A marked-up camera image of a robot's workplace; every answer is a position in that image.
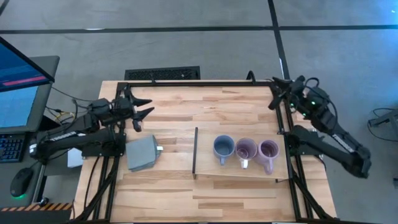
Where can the small white box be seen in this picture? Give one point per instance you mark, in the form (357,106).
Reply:
(75,158)

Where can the black framed computer monitor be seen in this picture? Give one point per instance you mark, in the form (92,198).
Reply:
(18,71)

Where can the backlit black keyboard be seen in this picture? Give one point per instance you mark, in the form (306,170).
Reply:
(11,147)

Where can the grey desk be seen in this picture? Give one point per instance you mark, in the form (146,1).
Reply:
(4,174)

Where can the black aluminium table frame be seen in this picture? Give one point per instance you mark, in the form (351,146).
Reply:
(217,83)

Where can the blue-grey mug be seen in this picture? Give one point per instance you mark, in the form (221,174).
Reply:
(224,146)

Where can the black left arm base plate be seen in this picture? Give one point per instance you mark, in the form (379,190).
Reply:
(116,151)

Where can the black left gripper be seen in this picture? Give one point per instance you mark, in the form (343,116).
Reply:
(122,107)

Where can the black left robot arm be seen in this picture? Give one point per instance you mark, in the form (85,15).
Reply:
(77,140)

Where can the grey framed computer monitor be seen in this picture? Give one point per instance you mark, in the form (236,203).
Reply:
(18,105)

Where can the grey folded cloth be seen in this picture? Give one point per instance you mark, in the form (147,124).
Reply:
(141,154)

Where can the black computer mouse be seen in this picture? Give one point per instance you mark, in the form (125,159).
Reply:
(20,182)

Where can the large all-purple mug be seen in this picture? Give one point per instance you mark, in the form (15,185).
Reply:
(268,149)

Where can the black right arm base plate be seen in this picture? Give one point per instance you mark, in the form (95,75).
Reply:
(295,152)

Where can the black floor stand leg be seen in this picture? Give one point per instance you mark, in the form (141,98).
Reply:
(385,119)

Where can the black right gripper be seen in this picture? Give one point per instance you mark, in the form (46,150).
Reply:
(295,91)

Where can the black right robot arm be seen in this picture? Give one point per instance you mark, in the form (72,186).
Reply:
(329,149)

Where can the black box hazard stripe edge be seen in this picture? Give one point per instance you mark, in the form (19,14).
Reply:
(31,207)

